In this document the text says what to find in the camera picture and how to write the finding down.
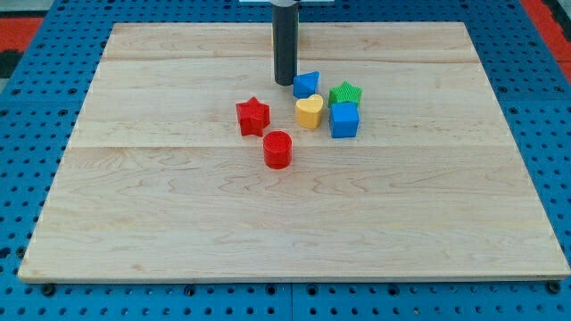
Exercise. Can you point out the red star block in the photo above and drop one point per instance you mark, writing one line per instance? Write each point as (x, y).
(253, 117)

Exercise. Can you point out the yellow heart block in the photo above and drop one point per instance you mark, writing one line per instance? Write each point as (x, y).
(308, 111)

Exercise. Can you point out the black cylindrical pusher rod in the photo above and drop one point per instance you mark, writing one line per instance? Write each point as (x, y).
(285, 16)

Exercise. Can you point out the blue cube block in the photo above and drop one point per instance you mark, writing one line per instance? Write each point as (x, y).
(344, 120)

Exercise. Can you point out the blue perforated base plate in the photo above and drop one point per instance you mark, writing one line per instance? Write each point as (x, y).
(41, 101)

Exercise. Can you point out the red cylinder block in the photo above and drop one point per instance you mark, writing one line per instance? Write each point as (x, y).
(277, 149)

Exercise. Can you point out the green star block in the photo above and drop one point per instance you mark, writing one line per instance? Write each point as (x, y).
(345, 93)

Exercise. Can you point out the light wooden board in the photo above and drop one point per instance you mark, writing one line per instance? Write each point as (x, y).
(157, 184)

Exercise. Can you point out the blue triangular prism block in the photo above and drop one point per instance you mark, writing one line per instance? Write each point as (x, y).
(306, 84)

